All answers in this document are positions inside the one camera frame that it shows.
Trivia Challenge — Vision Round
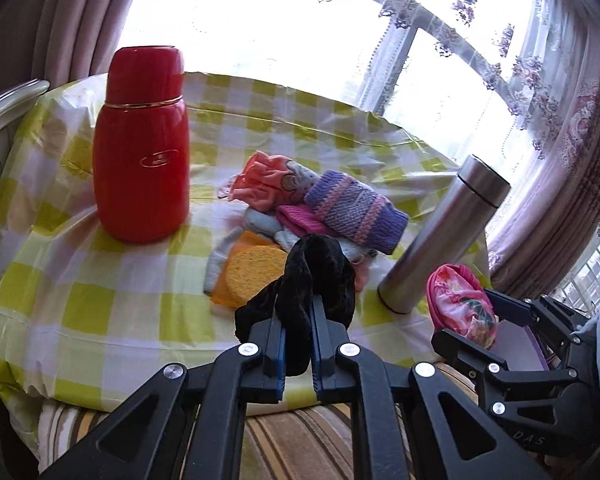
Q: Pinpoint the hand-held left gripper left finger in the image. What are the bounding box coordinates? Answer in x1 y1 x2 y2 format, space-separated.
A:
37 319 288 480

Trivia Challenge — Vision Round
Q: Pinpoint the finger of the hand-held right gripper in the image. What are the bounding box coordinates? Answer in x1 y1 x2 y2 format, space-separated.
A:
485 287 588 356
431 329 581 413

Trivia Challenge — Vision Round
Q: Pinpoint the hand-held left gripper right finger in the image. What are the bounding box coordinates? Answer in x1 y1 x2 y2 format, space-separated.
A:
307 300 551 480

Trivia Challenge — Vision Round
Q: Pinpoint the purple box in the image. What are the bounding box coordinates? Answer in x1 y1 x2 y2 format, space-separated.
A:
525 322 556 373

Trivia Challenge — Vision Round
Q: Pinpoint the pink printed pouch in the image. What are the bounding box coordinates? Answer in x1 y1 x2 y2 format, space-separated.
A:
426 263 498 351

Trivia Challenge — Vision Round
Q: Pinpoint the black velvet cloth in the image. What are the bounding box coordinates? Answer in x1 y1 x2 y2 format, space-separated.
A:
234 234 357 378

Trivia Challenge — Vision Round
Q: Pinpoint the striped cloth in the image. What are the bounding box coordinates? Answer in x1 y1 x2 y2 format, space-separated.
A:
37 390 416 480

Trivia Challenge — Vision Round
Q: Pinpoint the yellow sponge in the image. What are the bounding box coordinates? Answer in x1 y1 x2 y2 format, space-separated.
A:
221 245 291 307

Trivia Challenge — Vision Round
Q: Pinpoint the silver thermos flask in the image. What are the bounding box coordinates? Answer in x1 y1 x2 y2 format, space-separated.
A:
377 155 512 315

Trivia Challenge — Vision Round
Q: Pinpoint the grey cloth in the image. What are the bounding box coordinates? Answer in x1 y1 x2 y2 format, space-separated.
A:
203 232 246 296

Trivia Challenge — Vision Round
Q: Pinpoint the white cloth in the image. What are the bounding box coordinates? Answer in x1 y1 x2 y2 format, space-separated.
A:
337 236 378 263

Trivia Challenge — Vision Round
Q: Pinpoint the orange cloth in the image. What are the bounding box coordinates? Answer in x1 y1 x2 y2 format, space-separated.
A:
211 230 281 306

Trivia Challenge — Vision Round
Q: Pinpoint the light blue fuzzy sock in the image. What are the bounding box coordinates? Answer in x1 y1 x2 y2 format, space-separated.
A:
244 207 286 241

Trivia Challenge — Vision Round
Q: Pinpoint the pink knit sock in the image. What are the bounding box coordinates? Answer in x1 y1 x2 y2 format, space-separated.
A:
275 204 336 251

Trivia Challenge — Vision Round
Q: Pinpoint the purple striped knit sock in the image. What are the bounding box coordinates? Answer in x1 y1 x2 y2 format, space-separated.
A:
304 170 411 256

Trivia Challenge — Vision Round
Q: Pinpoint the yellow checked tablecloth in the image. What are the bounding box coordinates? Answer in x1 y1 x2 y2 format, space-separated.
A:
0 71 491 408

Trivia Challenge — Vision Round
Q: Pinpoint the coral fuzzy cloth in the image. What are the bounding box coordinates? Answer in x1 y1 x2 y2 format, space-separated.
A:
229 151 293 211

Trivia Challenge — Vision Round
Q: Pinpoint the grey patterned sock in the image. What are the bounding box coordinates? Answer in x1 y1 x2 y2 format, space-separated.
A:
280 160 323 196

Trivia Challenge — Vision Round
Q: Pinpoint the mauve embroidered curtain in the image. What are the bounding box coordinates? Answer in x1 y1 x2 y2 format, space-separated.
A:
485 0 600 286

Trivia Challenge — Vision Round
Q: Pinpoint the red thermos flask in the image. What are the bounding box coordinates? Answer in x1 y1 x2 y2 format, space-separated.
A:
92 46 191 245

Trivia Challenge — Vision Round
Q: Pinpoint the sheer embroidered curtain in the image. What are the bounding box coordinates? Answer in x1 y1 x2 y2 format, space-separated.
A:
260 0 581 161

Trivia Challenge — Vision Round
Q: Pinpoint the window frame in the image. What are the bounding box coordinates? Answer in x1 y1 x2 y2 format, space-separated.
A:
325 0 526 116

